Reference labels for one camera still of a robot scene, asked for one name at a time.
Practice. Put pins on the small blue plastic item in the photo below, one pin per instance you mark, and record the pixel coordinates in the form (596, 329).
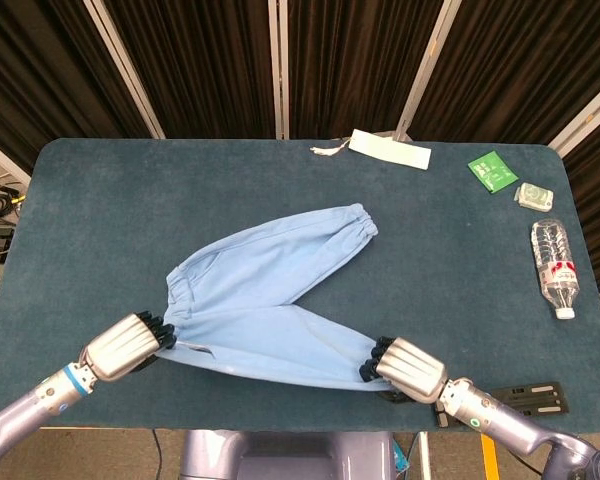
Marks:
(402, 457)

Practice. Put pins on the black phone stand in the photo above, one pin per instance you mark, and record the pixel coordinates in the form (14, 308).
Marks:
(535, 400)

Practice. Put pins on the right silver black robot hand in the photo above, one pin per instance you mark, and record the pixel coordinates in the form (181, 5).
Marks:
(412, 370)

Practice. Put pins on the light blue sweatpants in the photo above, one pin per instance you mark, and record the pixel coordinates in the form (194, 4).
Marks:
(260, 265)

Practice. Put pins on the small clear wrapped packet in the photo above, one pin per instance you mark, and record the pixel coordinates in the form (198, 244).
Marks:
(534, 196)

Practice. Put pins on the long white paper tag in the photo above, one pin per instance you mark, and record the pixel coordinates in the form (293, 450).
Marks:
(390, 150)

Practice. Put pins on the blue felt table cover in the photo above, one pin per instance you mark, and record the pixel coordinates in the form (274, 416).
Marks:
(130, 225)

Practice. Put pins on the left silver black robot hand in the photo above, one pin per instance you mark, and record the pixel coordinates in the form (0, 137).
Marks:
(120, 345)

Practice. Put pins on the lilac robot torso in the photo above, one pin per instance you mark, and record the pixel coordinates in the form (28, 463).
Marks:
(290, 457)

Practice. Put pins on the clear plastic water bottle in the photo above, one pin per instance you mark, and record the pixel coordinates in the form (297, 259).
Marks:
(555, 265)

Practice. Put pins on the green foil packet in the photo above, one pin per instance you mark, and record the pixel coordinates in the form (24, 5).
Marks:
(492, 171)

